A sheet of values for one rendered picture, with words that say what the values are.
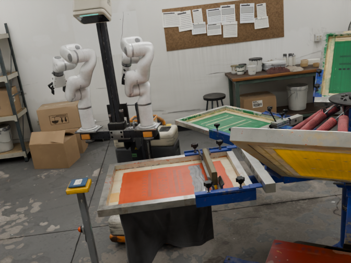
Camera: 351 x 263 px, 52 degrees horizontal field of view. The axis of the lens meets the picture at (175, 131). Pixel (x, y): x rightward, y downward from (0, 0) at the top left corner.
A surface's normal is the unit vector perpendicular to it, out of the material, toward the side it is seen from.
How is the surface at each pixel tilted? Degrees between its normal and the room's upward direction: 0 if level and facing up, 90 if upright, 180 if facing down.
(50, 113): 89
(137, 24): 90
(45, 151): 90
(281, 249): 0
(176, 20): 88
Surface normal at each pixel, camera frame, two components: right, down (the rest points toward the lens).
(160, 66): 0.07, 0.30
